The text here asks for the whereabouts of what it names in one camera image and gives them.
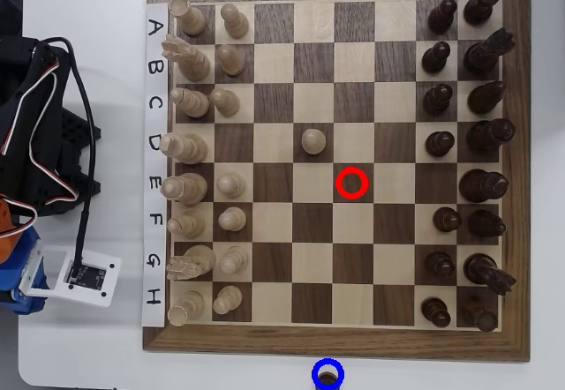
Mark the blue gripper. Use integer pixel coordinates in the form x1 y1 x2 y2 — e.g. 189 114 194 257
0 226 48 317

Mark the dark wooden pawn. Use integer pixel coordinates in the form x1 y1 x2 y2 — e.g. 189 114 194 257
315 371 341 390
422 83 455 116
424 251 456 278
426 0 459 35
420 296 452 328
432 206 463 234
421 40 452 75
425 131 456 158

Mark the black perforated arm base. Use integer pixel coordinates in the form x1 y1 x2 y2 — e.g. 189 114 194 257
59 107 102 208

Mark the light wooden rook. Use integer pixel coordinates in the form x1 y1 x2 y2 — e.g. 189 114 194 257
169 0 207 37
167 290 207 327

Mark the light wooden knight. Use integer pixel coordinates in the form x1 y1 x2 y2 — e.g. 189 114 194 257
166 244 217 281
161 34 212 84

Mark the light wooden bishop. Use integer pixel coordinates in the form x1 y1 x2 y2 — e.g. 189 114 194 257
169 87 211 118
166 212 207 240

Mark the paper strip with letters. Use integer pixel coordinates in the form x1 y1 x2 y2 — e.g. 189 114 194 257
140 1 171 328

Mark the light wooden king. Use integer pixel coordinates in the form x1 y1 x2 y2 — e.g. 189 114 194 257
159 172 208 206

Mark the light wooden pawn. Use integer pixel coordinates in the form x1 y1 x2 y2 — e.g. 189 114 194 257
217 206 248 233
209 87 242 117
213 285 245 316
215 173 246 200
216 44 247 77
218 244 251 276
301 128 328 156
219 3 251 41

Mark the light wooden queen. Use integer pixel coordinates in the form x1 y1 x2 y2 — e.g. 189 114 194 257
158 132 208 165

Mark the wooden chessboard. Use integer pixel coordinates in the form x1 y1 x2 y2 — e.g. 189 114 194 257
141 0 532 364

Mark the dark wooden rook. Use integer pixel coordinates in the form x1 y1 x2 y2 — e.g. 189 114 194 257
462 0 503 26
461 296 499 333

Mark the dark wooden knight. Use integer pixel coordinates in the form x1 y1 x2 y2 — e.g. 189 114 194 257
463 26 516 75
463 252 517 296

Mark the dark wooden bishop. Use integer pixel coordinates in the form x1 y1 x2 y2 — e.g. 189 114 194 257
466 208 508 237
466 80 508 116

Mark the dark wooden king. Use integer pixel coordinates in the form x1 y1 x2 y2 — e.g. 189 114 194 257
458 168 509 204

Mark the dark wooden queen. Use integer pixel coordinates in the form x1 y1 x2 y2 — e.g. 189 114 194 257
466 118 516 155

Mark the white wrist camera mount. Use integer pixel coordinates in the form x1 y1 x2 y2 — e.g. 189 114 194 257
18 245 123 308

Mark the white red servo wire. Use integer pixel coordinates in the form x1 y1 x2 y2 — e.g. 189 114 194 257
0 71 80 239
0 56 61 157

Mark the black camera cable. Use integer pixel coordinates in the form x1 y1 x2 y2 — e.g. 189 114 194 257
41 36 99 276

